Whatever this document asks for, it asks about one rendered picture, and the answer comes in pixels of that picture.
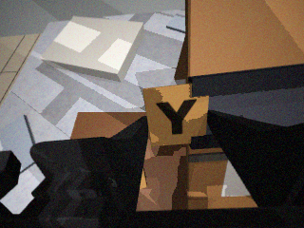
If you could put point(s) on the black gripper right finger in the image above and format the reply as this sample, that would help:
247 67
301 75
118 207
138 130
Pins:
268 158

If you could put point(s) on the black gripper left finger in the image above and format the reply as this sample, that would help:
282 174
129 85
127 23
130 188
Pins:
120 158

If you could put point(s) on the white paper ticket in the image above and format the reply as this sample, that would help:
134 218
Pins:
233 186

